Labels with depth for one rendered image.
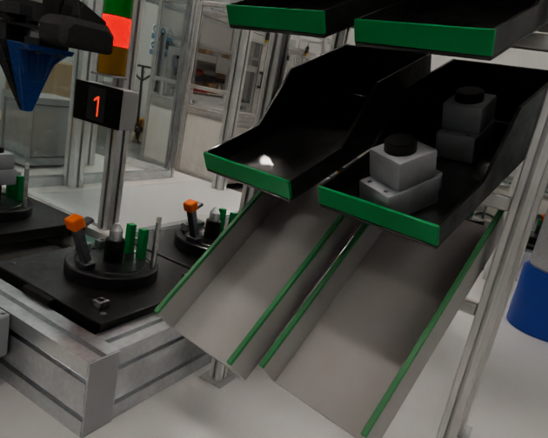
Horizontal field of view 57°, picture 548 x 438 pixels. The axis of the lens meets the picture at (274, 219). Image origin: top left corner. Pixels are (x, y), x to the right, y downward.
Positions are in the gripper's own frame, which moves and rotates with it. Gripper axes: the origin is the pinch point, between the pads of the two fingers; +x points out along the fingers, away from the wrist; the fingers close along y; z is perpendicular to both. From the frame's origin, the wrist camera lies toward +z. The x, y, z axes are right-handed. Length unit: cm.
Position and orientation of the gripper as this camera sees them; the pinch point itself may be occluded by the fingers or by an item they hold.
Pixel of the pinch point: (28, 77)
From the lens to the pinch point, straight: 61.1
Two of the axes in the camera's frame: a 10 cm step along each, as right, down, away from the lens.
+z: 5.2, -1.2, 8.5
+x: -1.9, 9.5, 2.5
